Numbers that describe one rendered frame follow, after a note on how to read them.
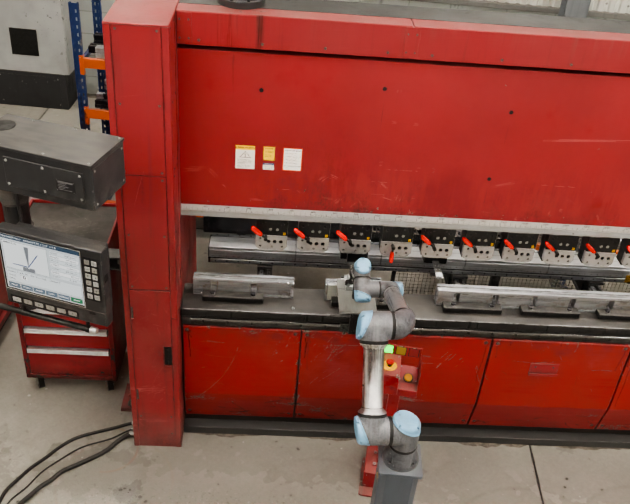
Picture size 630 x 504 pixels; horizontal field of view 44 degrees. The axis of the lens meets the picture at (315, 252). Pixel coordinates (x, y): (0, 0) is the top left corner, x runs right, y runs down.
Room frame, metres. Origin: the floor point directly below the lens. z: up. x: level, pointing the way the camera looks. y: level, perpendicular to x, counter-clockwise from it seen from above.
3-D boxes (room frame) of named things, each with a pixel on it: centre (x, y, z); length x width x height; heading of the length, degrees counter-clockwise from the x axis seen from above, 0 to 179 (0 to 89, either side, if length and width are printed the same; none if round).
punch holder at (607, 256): (3.27, -1.38, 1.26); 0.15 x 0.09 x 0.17; 94
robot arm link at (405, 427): (2.25, -0.42, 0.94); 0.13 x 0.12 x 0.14; 96
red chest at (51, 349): (3.43, 1.31, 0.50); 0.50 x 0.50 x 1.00; 4
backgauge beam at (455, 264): (3.52, -0.59, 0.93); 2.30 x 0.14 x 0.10; 94
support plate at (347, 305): (3.04, -0.22, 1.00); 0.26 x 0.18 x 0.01; 4
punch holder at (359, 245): (3.18, -0.18, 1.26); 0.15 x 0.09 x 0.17; 94
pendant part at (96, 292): (2.47, 0.99, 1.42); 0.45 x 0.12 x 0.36; 76
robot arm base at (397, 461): (2.25, -0.43, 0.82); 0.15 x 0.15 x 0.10
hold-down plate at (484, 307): (3.17, -0.82, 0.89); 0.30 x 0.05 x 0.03; 94
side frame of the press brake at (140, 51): (3.29, 0.78, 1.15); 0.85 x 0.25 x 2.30; 4
